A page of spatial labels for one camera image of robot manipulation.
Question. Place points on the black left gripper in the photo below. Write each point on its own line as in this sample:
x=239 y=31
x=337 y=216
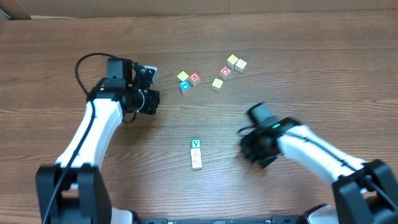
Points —
x=151 y=102

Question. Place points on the green V letter block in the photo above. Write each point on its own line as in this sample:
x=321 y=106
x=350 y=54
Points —
x=196 y=143

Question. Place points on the white block yellow S side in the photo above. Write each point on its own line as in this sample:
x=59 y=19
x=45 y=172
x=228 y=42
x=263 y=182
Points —
x=196 y=163

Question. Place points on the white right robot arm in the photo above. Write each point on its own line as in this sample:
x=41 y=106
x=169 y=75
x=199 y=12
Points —
x=364 y=192

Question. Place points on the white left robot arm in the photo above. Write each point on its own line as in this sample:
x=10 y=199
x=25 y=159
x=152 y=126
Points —
x=72 y=190

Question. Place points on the yellow block left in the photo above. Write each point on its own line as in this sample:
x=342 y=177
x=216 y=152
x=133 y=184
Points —
x=182 y=76

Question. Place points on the blue X letter block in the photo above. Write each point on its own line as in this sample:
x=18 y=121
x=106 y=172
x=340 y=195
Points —
x=185 y=86

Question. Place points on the red M letter block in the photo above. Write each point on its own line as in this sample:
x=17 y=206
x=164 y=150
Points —
x=194 y=78

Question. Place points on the yellow block middle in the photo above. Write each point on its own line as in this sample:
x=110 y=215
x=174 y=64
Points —
x=217 y=84

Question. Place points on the red circle picture block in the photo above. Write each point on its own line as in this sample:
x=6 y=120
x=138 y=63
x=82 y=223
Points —
x=225 y=72

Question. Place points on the yellow block upper right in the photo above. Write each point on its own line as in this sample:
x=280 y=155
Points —
x=232 y=60

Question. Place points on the white block upper right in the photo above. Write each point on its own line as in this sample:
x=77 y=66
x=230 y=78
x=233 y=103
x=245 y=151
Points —
x=240 y=65

